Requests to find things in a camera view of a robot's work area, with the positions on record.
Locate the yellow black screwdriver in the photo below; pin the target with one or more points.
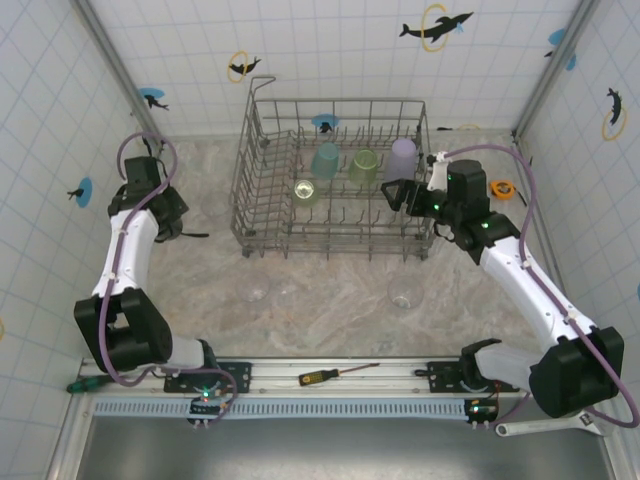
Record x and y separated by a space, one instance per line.
312 378

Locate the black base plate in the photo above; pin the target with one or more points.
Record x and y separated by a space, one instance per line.
440 372
240 372

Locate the left controller board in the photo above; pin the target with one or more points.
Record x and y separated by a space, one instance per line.
205 405

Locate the aluminium mounting rail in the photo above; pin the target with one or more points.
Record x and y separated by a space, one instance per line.
270 372

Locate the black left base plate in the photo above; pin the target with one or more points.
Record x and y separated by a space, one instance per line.
240 372

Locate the teal translucent cup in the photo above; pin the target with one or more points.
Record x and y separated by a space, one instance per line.
325 162

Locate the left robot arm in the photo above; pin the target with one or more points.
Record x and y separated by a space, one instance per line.
127 250

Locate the controller board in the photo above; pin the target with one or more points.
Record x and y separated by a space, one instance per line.
482 411
205 405

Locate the aluminium frame post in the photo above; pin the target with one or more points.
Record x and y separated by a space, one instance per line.
552 70
119 70

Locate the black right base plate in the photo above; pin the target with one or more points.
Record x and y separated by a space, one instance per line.
440 372

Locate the blue round dolphin sticker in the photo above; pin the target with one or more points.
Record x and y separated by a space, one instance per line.
325 122
560 37
152 98
81 192

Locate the right controller board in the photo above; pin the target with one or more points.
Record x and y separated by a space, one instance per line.
482 411

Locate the grey metal panel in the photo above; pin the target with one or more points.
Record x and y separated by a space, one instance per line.
325 450

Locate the purple frosted cup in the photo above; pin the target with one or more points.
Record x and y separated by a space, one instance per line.
400 157

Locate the short green glass cup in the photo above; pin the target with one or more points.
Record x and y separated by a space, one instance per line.
306 192

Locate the bright green translucent cup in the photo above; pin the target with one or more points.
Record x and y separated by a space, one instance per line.
363 167

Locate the steel adjustable wrench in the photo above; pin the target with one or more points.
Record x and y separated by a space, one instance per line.
540 426

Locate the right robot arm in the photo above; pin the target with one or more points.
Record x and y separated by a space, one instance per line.
525 285

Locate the yellow orange tape measure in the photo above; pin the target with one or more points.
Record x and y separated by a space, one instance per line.
501 189

